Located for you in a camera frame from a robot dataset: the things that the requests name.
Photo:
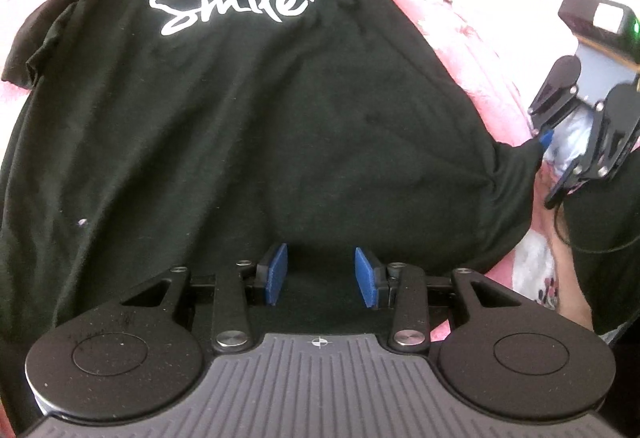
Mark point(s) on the operator right hand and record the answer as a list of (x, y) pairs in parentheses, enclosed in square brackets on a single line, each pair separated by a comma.
[(570, 301)]

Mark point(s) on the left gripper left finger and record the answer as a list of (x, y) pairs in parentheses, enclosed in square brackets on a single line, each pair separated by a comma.
[(249, 283)]

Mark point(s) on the pink floral bed blanket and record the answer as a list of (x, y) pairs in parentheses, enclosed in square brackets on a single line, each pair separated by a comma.
[(475, 68)]

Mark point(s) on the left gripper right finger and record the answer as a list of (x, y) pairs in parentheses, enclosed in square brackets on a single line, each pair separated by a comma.
[(401, 288)]

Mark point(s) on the black smile t-shirt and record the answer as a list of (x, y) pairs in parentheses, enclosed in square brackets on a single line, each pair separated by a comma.
[(240, 118)]

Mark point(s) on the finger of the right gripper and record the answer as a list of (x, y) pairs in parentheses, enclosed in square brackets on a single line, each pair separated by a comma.
[(545, 137)]

